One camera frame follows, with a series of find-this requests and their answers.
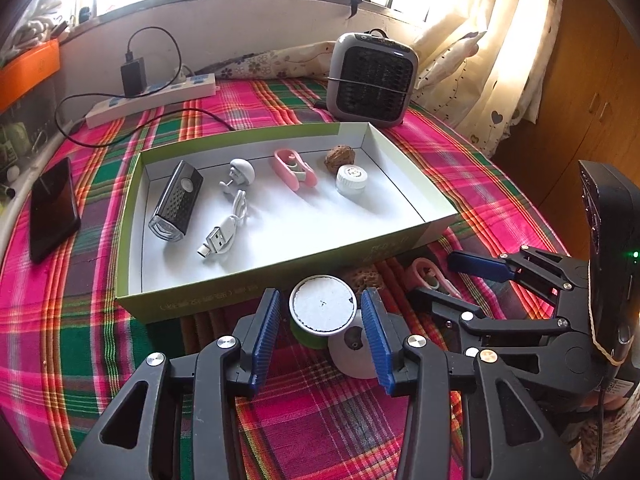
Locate wooden cabinet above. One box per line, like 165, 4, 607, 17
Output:
492, 0, 640, 261

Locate white-topped green round container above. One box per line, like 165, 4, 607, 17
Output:
289, 275, 358, 351

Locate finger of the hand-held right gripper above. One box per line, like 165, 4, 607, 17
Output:
446, 245, 591, 311
407, 287, 571, 357

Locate orange storage box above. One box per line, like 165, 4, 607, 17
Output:
0, 40, 61, 111

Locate black bike light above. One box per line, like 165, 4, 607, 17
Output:
149, 160, 205, 245

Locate plaid blanket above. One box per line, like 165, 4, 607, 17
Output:
0, 77, 571, 480

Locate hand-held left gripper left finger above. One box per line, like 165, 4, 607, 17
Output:
62, 287, 282, 480

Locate clear plastic bin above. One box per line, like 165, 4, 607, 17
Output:
0, 80, 61, 171

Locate black charger adapter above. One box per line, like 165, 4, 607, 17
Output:
120, 57, 147, 98

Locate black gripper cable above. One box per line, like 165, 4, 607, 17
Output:
595, 380, 613, 480

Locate floral pillow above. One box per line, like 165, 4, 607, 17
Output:
195, 41, 336, 80

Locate pink clip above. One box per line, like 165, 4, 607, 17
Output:
272, 148, 318, 192
406, 257, 463, 298

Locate white power strip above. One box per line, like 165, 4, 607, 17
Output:
85, 72, 217, 129

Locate black strap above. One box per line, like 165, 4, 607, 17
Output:
347, 0, 378, 21

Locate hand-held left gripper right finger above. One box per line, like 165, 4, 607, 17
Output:
361, 287, 583, 480

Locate black smartphone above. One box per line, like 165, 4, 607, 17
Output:
28, 156, 82, 265

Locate green-sided cardboard box tray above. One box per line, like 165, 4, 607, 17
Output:
115, 122, 461, 325

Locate cream heart-print curtain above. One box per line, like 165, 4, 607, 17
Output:
415, 0, 566, 158

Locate black charging cable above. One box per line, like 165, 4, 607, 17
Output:
54, 26, 238, 148

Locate white dome-shaped object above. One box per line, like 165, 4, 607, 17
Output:
327, 310, 381, 380

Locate white work gloves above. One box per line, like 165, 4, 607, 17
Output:
10, 10, 71, 46

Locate white round cap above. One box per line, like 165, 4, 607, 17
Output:
334, 164, 370, 198

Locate white mushroom-shaped light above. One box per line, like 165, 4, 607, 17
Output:
218, 157, 257, 196

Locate white usb cable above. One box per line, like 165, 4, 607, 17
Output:
196, 189, 252, 262

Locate grey portable heater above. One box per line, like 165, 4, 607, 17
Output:
326, 31, 420, 128

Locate brown walnut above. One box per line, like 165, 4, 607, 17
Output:
345, 266, 386, 293
324, 145, 357, 177

